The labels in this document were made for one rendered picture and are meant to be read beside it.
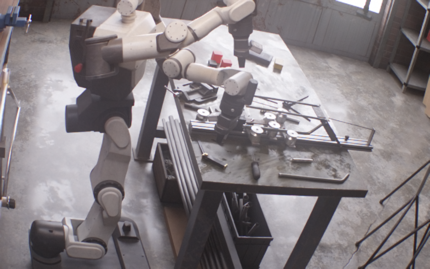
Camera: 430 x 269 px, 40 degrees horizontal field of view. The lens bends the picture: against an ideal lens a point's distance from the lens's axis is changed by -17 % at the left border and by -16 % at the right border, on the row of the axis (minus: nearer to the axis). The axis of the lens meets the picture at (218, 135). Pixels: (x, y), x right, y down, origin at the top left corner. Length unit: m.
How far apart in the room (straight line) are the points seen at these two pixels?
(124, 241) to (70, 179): 0.76
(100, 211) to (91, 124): 0.47
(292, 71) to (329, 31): 2.80
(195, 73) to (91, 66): 0.51
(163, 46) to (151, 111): 1.77
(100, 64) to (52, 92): 2.44
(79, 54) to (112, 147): 0.43
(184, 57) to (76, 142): 1.70
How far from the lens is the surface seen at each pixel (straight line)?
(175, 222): 3.66
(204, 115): 2.88
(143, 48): 2.21
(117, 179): 2.75
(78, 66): 2.43
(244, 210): 3.54
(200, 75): 2.55
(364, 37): 6.60
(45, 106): 4.45
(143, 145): 4.08
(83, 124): 2.55
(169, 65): 2.56
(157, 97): 3.90
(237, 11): 2.26
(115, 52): 2.21
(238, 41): 2.35
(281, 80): 3.48
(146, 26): 2.42
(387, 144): 5.31
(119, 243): 3.20
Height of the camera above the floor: 2.37
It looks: 31 degrees down
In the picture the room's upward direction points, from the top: 17 degrees clockwise
